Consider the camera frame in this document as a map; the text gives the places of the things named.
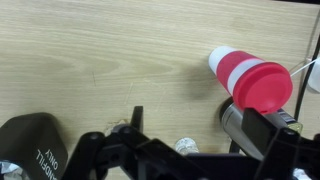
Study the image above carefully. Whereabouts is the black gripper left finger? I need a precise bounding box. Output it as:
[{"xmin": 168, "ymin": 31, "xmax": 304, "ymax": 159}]
[{"xmin": 62, "ymin": 105, "xmax": 174, "ymax": 180}]

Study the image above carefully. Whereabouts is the white power adapter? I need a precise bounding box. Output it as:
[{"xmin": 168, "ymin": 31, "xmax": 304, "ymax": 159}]
[{"xmin": 308, "ymin": 58, "xmax": 320, "ymax": 93}]

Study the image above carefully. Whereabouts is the white cable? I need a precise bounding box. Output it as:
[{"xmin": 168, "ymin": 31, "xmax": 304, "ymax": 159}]
[{"xmin": 289, "ymin": 57, "xmax": 320, "ymax": 78}]

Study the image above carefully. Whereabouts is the black power cable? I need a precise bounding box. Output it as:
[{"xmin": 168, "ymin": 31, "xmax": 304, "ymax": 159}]
[{"xmin": 293, "ymin": 33, "xmax": 320, "ymax": 123}]

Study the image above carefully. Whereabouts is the stainless steel electric kettle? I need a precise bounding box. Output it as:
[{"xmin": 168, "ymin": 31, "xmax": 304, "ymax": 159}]
[{"xmin": 219, "ymin": 98, "xmax": 303, "ymax": 160}]

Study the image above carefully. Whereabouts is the black landfill bin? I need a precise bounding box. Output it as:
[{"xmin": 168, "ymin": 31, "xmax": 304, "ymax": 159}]
[{"xmin": 0, "ymin": 113, "xmax": 68, "ymax": 180}]

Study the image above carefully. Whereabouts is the red and white travel cup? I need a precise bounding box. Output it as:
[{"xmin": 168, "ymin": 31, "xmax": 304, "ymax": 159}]
[{"xmin": 208, "ymin": 46, "xmax": 293, "ymax": 114}]

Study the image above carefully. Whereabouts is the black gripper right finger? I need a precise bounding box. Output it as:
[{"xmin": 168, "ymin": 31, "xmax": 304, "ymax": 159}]
[{"xmin": 241, "ymin": 108, "xmax": 320, "ymax": 180}]

